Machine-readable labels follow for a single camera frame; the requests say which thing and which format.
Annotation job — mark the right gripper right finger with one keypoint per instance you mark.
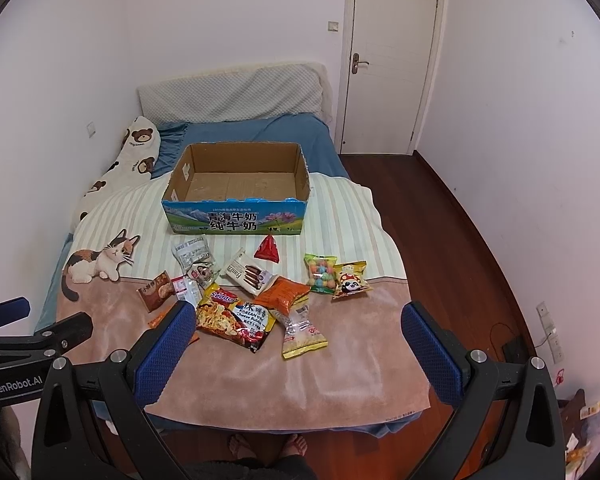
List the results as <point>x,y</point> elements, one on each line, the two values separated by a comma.
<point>529,443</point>

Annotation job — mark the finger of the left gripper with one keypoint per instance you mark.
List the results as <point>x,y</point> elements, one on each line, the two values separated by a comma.
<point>13,310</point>
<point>53,340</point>

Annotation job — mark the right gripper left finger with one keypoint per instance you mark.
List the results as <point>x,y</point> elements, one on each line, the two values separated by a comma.
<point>68,443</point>

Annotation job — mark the red white spicy strip packet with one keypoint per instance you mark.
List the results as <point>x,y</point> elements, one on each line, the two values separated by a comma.
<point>186,289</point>

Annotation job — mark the yellow red noodle bag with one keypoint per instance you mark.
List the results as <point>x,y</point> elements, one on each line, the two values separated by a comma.
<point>223,314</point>

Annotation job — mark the yellow clear cracker bag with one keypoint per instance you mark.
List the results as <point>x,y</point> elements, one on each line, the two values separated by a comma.
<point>301,335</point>

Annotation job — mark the orange chip bag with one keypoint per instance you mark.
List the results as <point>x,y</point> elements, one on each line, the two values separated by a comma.
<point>282,295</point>

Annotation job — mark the white chocolate biscuit packet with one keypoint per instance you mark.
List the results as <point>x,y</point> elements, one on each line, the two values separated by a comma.
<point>246,273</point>

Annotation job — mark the red triangular snack packet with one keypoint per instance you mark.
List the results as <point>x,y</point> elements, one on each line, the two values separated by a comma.
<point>267,250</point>

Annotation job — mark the white power strip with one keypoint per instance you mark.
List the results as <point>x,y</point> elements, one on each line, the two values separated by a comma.
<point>550,338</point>

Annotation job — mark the brown pastry packet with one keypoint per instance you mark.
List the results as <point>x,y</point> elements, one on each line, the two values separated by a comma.
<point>155,293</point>

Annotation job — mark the yellow panda snack bag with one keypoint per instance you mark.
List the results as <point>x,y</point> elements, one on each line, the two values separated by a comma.
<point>350,280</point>

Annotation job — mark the person's feet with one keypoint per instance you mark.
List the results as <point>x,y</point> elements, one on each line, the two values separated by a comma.
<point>242,447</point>

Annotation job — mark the colourful candy balls bag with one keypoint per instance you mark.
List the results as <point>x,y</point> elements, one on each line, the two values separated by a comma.
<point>321,273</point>

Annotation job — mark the cream woman picture packet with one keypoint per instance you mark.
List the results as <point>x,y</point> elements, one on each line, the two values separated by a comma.
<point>203,273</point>

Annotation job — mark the grey white snack bag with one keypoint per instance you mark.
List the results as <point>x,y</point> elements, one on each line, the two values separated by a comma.
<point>191,251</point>

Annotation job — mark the bear print long pillow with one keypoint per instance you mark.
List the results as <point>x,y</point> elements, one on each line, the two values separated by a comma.
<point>133,166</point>

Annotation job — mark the blue milk cardboard box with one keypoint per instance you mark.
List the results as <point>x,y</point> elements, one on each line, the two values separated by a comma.
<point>238,188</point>

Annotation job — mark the blue bed sheet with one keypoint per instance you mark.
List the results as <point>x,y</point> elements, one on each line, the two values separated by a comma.
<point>305,129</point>

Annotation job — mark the grey checked pillow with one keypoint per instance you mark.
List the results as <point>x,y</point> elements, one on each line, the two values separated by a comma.
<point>240,93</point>

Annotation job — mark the white door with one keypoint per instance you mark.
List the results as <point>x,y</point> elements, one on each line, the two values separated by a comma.
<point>385,101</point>

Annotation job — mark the wall socket left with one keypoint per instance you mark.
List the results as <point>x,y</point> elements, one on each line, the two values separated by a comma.
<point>91,129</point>

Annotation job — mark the brass door handle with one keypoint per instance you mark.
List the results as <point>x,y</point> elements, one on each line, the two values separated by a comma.
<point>357,63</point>

